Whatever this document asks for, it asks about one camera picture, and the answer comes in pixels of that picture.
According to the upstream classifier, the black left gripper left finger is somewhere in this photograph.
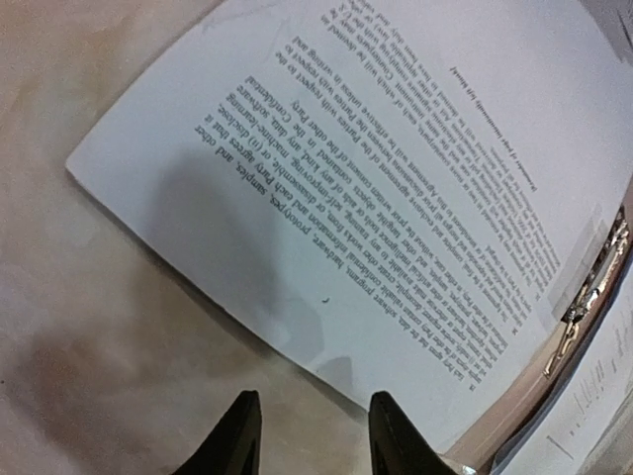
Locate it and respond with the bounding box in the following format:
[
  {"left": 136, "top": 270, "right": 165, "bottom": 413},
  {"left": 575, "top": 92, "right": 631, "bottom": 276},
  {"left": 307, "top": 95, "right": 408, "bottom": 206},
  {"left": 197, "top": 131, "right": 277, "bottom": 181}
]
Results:
[{"left": 173, "top": 390, "right": 261, "bottom": 475}]

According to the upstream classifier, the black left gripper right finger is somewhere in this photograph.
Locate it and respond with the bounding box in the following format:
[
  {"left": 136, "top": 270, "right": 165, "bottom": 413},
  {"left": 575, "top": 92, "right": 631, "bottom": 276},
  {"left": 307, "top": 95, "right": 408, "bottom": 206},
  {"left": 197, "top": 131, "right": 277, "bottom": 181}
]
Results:
[{"left": 369, "top": 391, "right": 448, "bottom": 475}]

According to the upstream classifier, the pink paper folder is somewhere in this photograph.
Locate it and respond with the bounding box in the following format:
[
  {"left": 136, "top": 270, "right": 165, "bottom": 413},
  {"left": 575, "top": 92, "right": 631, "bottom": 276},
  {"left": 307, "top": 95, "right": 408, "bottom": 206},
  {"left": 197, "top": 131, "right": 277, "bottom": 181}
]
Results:
[{"left": 443, "top": 202, "right": 632, "bottom": 472}]

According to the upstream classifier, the angled printed white sheet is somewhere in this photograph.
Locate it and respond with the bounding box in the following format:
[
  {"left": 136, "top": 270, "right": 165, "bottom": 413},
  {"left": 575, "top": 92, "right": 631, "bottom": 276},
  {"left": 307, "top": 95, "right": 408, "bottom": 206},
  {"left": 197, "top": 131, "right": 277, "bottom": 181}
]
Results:
[{"left": 66, "top": 1, "right": 632, "bottom": 452}]

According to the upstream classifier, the metal folder clip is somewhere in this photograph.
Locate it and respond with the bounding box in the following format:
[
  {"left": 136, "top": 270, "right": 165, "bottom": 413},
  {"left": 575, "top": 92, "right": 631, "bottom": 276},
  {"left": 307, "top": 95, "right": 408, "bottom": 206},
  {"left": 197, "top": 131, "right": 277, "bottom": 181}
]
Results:
[{"left": 543, "top": 206, "right": 630, "bottom": 379}]

